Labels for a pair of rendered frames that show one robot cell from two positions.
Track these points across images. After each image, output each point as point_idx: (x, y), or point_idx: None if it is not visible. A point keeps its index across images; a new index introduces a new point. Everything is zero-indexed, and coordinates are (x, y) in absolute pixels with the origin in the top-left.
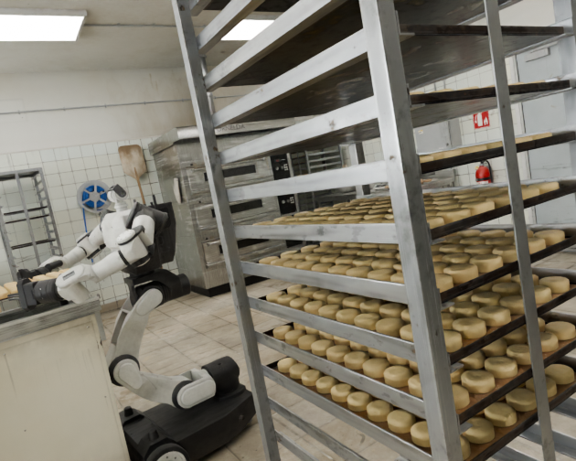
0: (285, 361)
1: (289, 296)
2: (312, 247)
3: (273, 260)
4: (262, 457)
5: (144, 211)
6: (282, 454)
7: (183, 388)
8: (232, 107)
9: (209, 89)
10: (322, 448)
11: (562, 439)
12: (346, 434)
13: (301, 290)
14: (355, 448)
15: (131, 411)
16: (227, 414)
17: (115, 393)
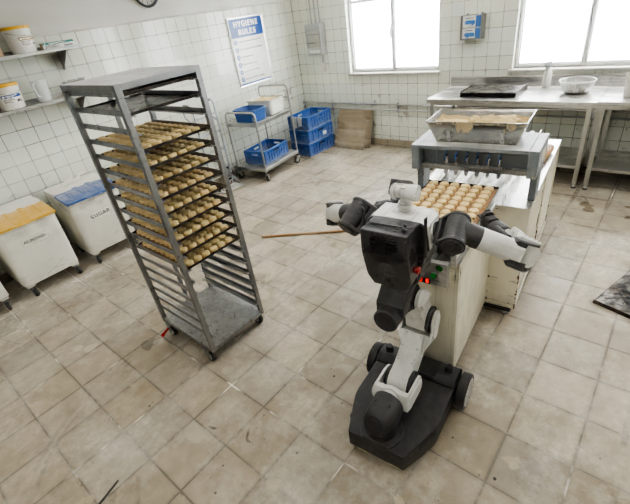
0: (228, 238)
1: (213, 211)
2: (198, 207)
3: (213, 198)
4: (324, 405)
5: (345, 205)
6: (309, 411)
7: (386, 365)
8: (199, 139)
9: (207, 129)
10: (279, 421)
11: (151, 270)
12: (261, 440)
13: (209, 215)
14: (253, 424)
15: (444, 367)
16: (355, 394)
17: None
